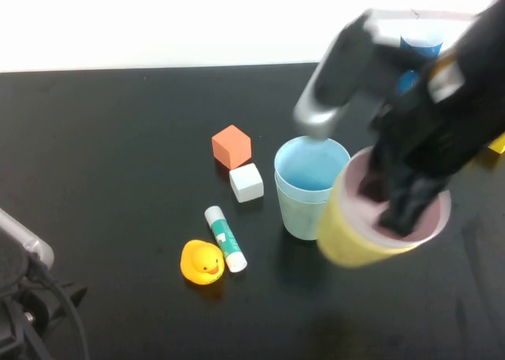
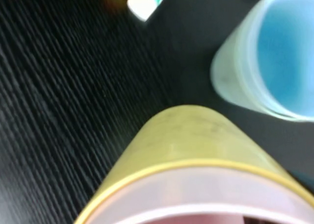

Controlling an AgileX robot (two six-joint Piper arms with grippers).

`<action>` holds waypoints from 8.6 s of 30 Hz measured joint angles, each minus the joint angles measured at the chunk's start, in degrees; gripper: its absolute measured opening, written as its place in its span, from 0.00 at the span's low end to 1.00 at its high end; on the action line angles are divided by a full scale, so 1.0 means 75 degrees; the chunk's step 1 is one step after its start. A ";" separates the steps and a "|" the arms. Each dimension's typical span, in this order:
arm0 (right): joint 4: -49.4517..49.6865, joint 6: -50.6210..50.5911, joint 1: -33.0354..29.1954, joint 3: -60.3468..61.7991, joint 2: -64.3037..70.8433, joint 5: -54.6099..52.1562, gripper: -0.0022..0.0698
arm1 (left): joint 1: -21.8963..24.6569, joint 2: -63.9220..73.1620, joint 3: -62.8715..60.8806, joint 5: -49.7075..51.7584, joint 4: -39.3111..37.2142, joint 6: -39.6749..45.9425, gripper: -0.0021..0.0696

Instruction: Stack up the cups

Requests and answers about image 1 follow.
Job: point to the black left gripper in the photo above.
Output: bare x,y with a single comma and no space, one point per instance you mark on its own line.
39,312

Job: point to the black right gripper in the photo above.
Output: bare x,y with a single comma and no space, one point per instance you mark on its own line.
422,143

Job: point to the pink plastic cup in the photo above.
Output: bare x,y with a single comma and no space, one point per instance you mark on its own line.
355,186

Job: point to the yellow plastic cup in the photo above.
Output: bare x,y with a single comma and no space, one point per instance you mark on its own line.
339,237

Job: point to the light blue plastic cup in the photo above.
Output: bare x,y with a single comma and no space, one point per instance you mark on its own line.
304,166

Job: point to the yellow foam cube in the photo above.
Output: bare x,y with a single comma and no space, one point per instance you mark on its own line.
498,145

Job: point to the pale green plastic cup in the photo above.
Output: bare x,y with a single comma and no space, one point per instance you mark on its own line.
298,218

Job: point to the blue upside-down tube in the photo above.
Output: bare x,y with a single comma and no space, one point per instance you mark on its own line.
420,48

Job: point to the white foam cube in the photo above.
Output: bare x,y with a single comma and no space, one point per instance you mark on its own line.
247,182

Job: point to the yellow rubber duck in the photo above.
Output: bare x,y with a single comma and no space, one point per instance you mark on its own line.
201,263

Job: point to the orange foam cube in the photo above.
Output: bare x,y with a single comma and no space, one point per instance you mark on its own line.
233,147

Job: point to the white green glue stick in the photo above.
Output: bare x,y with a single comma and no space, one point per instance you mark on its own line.
225,237

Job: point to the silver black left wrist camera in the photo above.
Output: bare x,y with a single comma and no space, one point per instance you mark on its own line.
19,237

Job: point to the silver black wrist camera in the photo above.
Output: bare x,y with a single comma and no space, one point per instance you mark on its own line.
335,83
19,237

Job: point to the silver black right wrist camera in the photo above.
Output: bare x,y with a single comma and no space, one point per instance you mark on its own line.
335,83

